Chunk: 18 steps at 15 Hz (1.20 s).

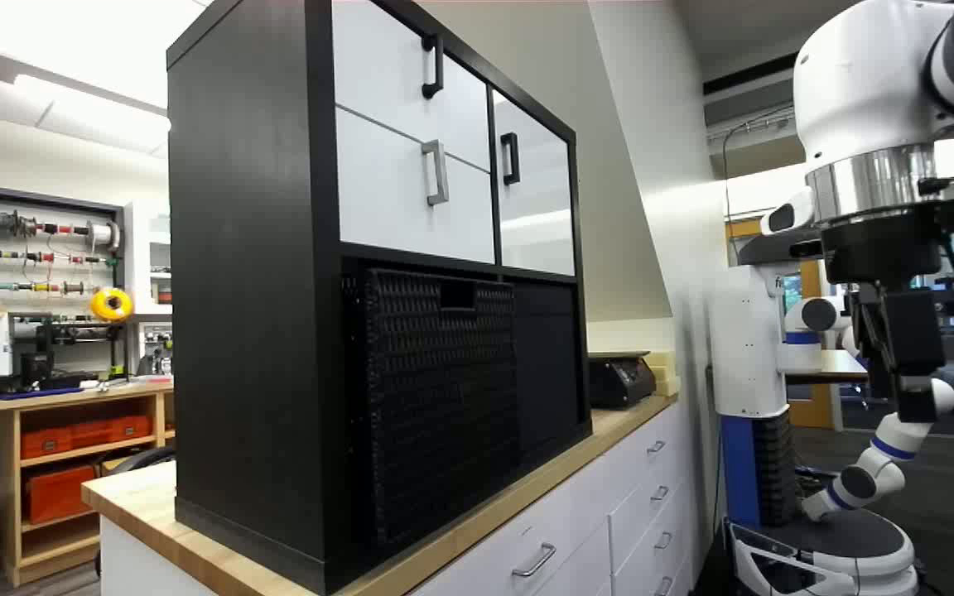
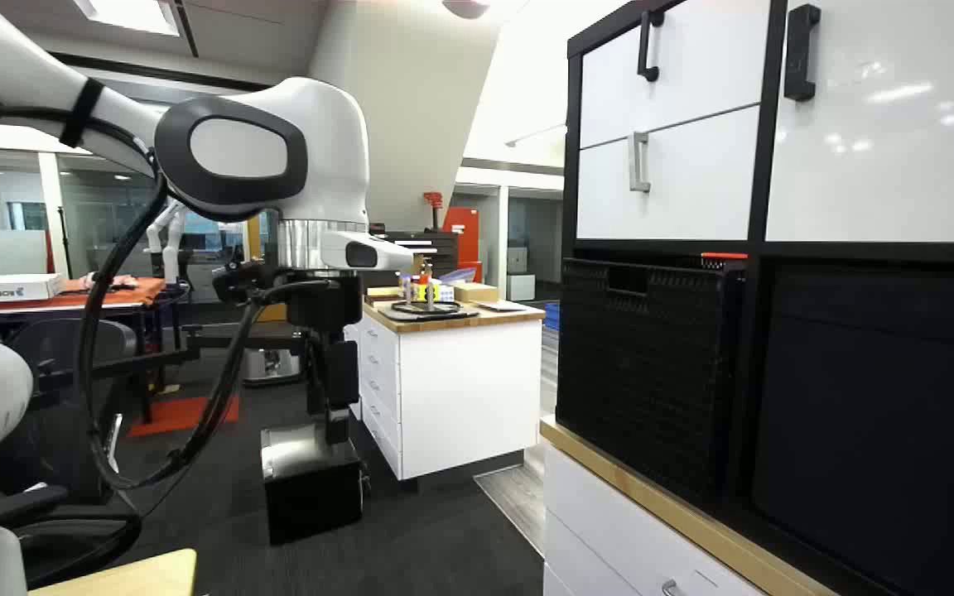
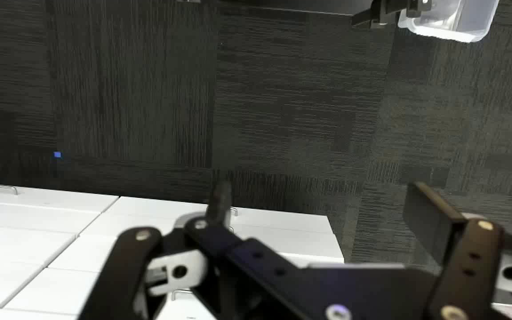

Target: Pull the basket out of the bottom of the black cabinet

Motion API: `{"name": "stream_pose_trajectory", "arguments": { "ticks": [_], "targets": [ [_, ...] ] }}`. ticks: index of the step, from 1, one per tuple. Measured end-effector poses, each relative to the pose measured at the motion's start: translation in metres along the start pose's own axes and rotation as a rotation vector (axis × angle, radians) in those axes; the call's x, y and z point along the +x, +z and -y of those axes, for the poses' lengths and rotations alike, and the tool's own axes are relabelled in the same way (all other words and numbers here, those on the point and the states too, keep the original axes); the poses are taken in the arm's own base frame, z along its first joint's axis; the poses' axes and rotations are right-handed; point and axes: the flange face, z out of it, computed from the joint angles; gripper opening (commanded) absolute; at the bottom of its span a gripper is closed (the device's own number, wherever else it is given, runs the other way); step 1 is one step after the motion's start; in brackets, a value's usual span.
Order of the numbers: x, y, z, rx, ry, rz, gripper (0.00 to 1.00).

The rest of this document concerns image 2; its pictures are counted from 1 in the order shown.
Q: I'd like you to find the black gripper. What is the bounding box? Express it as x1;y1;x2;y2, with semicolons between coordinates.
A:
281;267;369;447

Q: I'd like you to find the black woven basket with handle slot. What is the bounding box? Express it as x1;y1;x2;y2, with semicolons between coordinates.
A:
556;255;751;518

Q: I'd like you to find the white island cabinet wood top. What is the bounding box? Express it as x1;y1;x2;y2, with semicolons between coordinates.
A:
350;296;548;483

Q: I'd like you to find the white counter cabinet wood top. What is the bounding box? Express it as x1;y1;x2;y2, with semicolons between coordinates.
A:
541;419;838;596

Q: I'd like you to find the black cube cabinet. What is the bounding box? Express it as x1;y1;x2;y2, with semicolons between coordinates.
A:
556;0;954;596

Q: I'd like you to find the black cube box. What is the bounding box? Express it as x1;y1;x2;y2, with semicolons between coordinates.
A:
259;425;371;547

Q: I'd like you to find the round black tray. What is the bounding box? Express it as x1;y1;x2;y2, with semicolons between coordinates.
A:
375;298;484;328

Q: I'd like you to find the colourful toy stack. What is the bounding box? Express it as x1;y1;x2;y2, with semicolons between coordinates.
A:
408;267;444;313

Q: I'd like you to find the red floor mat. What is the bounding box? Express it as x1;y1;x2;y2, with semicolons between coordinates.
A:
125;390;247;444

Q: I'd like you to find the small wooden block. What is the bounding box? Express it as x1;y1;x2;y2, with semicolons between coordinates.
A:
452;282;504;307

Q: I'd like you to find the red locker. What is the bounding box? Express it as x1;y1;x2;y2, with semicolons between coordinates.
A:
441;203;486;282

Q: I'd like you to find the red table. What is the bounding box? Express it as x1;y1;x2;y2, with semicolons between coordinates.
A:
0;276;173;425

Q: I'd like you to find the light wooden table corner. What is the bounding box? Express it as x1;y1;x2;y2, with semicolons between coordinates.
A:
27;547;202;596

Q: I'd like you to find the black office chair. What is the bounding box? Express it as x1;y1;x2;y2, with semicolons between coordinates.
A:
0;479;154;590

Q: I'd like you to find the flat white box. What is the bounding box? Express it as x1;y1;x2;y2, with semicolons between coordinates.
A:
0;271;64;313

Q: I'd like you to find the ceiling light panel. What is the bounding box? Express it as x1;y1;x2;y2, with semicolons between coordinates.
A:
71;0;186;40

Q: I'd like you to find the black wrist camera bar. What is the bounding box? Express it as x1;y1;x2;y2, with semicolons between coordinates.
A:
210;263;304;316

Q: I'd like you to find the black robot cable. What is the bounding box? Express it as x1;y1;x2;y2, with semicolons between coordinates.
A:
72;174;271;496

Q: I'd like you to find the white drawer with silver handle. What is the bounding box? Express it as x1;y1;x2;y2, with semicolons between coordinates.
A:
574;104;764;244

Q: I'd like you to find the black drawer handle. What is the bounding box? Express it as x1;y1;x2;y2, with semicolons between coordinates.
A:
633;6;669;86

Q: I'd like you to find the white drawer with black handle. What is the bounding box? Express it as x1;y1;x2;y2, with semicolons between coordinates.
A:
576;0;777;154

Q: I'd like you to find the black door handle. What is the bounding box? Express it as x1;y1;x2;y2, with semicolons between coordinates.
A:
781;0;826;106

